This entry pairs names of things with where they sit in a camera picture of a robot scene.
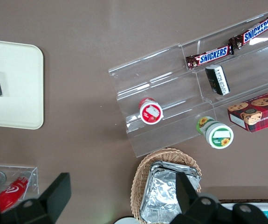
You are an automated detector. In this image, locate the clear acrylic stepped shelf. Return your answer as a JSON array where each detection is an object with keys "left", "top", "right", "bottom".
[{"left": 108, "top": 9, "right": 268, "bottom": 157}]

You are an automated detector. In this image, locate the red tartan cookie box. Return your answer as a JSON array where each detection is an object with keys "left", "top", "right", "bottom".
[{"left": 227, "top": 87, "right": 268, "bottom": 133}]

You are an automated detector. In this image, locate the clear acrylic bottle rack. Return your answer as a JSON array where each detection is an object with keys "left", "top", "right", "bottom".
[{"left": 0, "top": 164, "right": 40, "bottom": 207}]

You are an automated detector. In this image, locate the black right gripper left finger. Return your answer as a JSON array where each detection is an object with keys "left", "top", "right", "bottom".
[{"left": 0, "top": 172, "right": 72, "bottom": 224}]

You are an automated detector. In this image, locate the oval light wicker basket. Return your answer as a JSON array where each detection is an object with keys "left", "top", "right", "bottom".
[{"left": 130, "top": 148, "right": 202, "bottom": 221}]

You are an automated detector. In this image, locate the stack of foil trays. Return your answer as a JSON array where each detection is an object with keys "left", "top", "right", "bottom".
[{"left": 140, "top": 160, "right": 201, "bottom": 222}]

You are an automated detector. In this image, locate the white rectangular snack tray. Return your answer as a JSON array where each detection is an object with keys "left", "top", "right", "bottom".
[{"left": 219, "top": 199, "right": 268, "bottom": 224}]

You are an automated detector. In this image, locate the brown Snickers bar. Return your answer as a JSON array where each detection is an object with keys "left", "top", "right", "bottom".
[
  {"left": 185, "top": 44, "right": 236, "bottom": 70},
  {"left": 228, "top": 12, "right": 268, "bottom": 50}
]

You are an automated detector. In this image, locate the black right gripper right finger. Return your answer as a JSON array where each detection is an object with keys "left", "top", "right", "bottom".
[{"left": 168, "top": 173, "right": 233, "bottom": 224}]

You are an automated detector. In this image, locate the green sunflower yoghurt bottle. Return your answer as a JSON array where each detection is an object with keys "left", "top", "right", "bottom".
[{"left": 195, "top": 116, "right": 234, "bottom": 149}]

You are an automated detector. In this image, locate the red strawberry yoghurt bottle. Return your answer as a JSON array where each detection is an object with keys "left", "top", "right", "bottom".
[{"left": 138, "top": 97, "right": 165, "bottom": 125}]

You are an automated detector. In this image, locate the beige plastic tray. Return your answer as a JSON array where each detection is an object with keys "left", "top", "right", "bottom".
[{"left": 0, "top": 38, "right": 44, "bottom": 130}]

